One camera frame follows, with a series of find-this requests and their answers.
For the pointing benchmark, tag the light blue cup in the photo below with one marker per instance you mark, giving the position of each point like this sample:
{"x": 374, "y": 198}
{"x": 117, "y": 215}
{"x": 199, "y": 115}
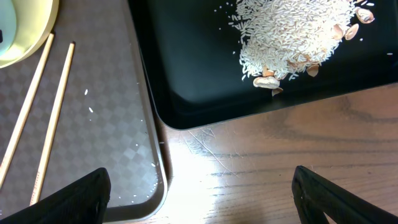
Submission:
{"x": 8, "y": 25}

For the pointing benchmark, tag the wooden chopstick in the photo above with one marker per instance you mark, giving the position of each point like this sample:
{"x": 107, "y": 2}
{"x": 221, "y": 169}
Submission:
{"x": 24, "y": 112}
{"x": 50, "y": 134}

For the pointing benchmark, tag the pile of rice waste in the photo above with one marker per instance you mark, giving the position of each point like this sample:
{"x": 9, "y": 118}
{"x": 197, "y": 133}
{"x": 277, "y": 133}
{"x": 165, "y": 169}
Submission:
{"x": 281, "y": 39}

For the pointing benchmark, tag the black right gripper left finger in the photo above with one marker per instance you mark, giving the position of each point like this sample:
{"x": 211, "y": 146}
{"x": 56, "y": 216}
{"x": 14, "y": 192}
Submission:
{"x": 83, "y": 201}

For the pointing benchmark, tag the dark brown serving tray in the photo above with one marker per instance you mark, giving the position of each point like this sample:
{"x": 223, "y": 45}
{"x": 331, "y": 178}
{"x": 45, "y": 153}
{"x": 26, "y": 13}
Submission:
{"x": 104, "y": 120}

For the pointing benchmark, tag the black waste tray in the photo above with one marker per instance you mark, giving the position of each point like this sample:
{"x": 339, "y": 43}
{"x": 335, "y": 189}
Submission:
{"x": 190, "y": 55}

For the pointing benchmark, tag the yellow plate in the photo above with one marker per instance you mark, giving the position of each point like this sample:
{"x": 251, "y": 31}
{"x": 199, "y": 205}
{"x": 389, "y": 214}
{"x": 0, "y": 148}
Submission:
{"x": 35, "y": 20}

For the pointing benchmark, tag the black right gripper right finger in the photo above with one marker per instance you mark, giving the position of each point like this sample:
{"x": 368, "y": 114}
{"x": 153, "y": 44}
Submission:
{"x": 317, "y": 199}

